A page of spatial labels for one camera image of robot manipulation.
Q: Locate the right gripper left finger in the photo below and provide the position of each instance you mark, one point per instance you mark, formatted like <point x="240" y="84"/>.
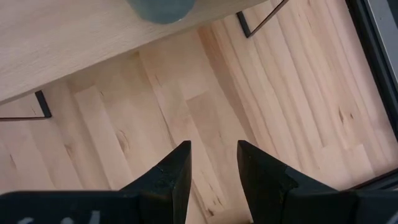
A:
<point x="164" y="189"/>

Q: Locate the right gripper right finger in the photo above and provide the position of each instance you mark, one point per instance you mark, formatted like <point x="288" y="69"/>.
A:
<point x="267" y="193"/>

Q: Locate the pale grey mug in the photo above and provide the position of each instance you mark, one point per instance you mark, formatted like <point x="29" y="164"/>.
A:
<point x="161" y="11"/>

